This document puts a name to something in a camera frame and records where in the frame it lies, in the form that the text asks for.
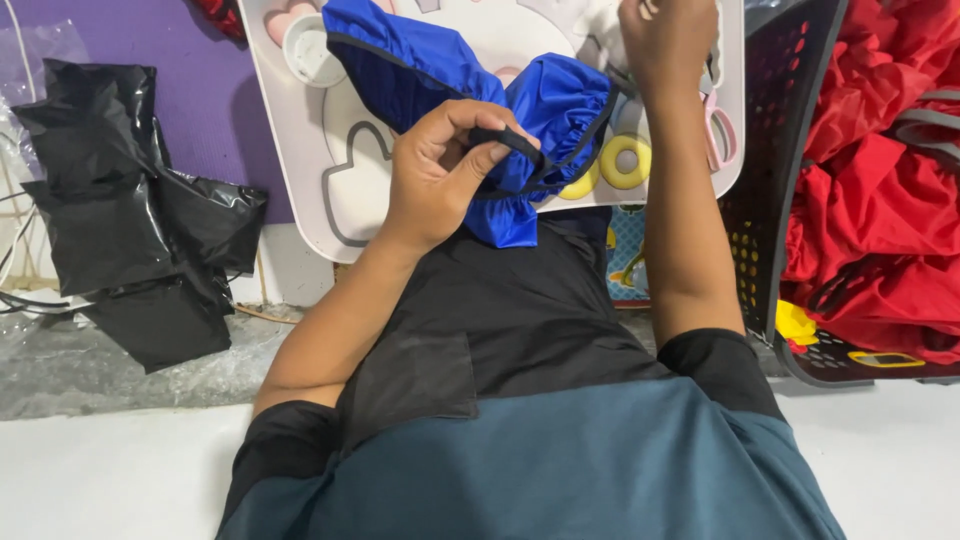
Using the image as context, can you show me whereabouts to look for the clear plastic sheet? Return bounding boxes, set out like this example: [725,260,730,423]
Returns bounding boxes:
[0,303,305,423]

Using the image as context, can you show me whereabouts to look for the person's left hand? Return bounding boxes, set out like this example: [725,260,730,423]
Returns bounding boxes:
[380,97,543,258]

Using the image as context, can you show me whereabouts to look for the black plastic bag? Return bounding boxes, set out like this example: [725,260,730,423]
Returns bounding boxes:
[10,58,270,375]

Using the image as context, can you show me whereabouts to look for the heap of red fabric covers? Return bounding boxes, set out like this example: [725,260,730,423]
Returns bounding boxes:
[780,0,960,366]

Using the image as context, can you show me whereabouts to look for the yellow ring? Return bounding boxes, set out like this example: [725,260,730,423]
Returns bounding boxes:
[599,134,653,191]
[558,160,602,202]

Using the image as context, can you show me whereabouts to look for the blue elastic fabric cover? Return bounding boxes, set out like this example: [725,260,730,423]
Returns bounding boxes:
[321,0,622,249]

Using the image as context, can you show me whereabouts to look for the red fabric item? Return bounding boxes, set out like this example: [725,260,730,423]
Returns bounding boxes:
[187,0,249,43]

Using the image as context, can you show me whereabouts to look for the black perforated plastic basket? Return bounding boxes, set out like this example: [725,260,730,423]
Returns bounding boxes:
[718,0,960,389]

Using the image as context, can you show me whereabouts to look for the pink scissors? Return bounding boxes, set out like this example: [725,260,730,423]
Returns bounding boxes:
[699,63,739,173]

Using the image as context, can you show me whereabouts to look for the colourful cartoon mat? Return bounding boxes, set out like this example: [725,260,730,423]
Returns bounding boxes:
[604,202,652,310]

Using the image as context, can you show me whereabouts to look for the white cartoon lap tray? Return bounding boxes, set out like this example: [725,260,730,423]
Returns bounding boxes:
[237,0,747,265]

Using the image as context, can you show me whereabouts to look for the purple mat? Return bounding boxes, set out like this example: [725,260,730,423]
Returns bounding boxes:
[0,0,295,226]

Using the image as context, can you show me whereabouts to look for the person's right hand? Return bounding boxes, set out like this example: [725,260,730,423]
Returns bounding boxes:
[618,0,721,96]

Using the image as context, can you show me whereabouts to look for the white cloth piece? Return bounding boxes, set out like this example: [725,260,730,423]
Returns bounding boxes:
[573,0,726,87]

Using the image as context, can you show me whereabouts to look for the black and teal shirt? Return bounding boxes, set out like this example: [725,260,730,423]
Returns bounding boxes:
[216,205,849,540]

